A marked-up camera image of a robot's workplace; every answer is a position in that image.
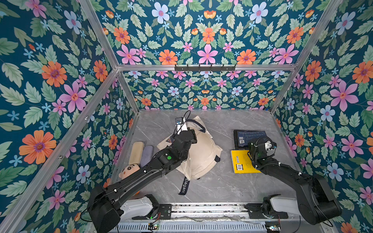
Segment cream canvas tote bag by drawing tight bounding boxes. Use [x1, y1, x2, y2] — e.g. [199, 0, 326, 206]
[156, 116, 223, 181]

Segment blue spine classics book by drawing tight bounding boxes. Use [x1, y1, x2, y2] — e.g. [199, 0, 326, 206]
[238, 130, 266, 148]

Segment yellow spine book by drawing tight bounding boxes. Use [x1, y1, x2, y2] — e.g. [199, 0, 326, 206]
[231, 150, 260, 174]

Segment black Murphy's Law book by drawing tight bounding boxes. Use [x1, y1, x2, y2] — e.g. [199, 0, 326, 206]
[233, 130, 239, 150]

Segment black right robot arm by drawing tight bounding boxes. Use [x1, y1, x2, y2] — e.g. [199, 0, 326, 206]
[247, 136, 342, 225]

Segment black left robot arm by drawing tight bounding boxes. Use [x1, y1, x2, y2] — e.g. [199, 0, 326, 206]
[87, 129, 197, 233]

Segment black Elegant bag label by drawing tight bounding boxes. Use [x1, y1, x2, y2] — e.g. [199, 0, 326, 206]
[178, 177, 190, 196]

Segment purple fabric glasses case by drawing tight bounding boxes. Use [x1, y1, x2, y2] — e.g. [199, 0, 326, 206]
[140, 145, 153, 168]

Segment beige glasses case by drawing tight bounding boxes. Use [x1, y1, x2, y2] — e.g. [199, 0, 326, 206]
[129, 141, 144, 165]

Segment cartoon boy plush doll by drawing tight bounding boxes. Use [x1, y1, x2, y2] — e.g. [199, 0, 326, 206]
[103, 164, 140, 188]

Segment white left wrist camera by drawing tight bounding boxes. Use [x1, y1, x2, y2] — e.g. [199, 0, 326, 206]
[174, 117, 188, 135]

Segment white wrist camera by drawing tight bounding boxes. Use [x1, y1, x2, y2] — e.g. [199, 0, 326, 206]
[264, 141, 277, 151]
[174, 117, 188, 135]

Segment black hook rail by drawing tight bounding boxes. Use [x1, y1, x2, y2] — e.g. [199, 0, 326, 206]
[174, 64, 236, 72]

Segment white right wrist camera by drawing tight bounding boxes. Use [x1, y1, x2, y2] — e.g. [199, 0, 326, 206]
[264, 141, 277, 151]

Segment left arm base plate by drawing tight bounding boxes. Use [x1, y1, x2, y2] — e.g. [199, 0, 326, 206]
[132, 204, 173, 221]

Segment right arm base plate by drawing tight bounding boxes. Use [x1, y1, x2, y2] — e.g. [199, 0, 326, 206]
[244, 203, 288, 219]

